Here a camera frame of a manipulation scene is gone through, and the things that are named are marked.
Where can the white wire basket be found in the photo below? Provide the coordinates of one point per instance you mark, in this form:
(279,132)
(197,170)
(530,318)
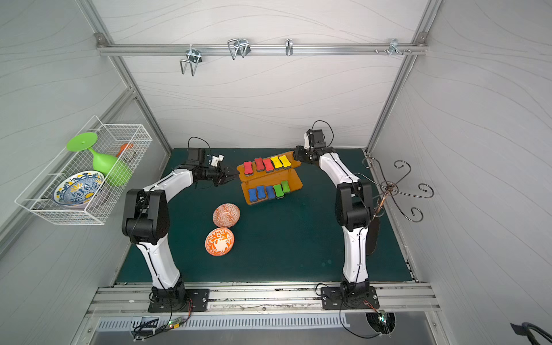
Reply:
(37,197)

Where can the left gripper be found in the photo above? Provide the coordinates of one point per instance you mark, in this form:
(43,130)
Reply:
(221,175)

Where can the green plastic wine glass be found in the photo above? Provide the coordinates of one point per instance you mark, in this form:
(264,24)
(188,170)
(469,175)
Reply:
(116,172)

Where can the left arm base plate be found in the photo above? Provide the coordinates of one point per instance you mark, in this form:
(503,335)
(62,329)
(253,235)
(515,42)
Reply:
(196,299)

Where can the metal scroll hook stand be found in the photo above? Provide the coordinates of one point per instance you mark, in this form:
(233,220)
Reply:
(388,190)

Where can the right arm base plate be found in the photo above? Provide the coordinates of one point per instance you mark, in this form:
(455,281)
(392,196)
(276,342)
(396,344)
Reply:
(332,298)

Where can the green eraser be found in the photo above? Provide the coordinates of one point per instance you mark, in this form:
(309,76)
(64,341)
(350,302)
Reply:
(279,193)
(285,187)

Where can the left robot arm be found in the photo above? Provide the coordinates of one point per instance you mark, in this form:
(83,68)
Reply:
(146,222)

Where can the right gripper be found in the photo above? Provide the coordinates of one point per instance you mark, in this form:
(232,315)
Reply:
(300,154)

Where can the red eraser top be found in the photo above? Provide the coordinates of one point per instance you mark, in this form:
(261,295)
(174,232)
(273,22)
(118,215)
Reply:
(268,165)
(259,164)

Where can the blue eraser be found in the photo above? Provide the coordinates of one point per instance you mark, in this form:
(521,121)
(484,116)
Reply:
(270,192)
(261,193)
(252,192)

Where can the orange utensil in basket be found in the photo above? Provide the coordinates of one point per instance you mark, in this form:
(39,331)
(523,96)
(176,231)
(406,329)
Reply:
(123,148)

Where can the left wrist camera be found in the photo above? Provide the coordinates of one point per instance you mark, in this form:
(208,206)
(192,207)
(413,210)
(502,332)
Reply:
(200,157)

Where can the blue yellow ceramic bowl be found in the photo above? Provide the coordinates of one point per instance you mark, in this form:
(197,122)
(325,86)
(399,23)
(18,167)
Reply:
(78,189)

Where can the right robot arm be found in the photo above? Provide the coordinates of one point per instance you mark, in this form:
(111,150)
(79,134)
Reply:
(353,209)

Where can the yellow eraser top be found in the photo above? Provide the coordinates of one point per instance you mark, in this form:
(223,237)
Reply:
(284,161)
(277,164)

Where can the double prong metal hook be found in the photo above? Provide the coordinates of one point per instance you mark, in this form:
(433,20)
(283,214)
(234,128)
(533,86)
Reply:
(192,59)

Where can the white vent strip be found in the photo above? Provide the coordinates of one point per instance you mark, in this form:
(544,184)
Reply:
(203,322)

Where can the looped metal hook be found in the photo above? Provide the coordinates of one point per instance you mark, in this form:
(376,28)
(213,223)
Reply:
(238,47)

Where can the orange geometric pattern bowl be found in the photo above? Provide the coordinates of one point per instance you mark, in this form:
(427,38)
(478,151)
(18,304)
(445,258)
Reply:
(226,215)

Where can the right metal bracket hook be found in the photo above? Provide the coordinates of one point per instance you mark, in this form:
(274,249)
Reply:
(393,49)

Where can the aluminium crossbar rail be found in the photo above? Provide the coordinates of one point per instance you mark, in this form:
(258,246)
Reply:
(278,49)

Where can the small metal hook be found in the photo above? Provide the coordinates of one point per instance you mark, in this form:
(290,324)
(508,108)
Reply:
(289,47)

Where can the orange floral pattern bowl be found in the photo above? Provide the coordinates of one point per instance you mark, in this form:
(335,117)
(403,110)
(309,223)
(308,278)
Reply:
(219,242)

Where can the orange wooden two-tier shelf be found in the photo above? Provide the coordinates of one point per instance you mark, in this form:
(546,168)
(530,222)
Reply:
(271,178)

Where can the pink eraser leftmost top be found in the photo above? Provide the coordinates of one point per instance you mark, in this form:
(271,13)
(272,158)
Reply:
(248,168)

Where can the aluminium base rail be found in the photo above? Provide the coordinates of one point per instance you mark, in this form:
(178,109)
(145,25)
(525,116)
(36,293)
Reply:
(261,298)

